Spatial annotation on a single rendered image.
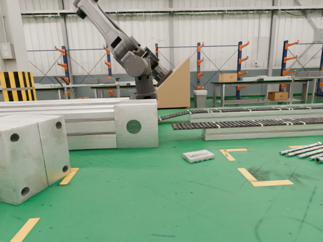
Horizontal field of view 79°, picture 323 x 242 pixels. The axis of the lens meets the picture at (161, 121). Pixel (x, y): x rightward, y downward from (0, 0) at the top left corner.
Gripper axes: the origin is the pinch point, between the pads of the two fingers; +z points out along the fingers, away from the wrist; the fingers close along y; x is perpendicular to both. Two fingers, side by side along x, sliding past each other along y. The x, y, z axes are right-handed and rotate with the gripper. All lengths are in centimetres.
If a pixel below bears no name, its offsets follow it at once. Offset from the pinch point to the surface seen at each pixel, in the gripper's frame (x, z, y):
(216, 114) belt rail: 21.7, 0.8, 3.3
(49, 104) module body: -28.8, -9.9, 2.6
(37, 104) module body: -32.2, -10.4, 2.4
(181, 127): 6.5, -1.1, 20.4
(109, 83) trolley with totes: -49, -22, -285
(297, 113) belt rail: 49.3, 4.4, 4.8
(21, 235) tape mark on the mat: -15.4, 0.7, 46.1
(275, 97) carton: 370, 72, -447
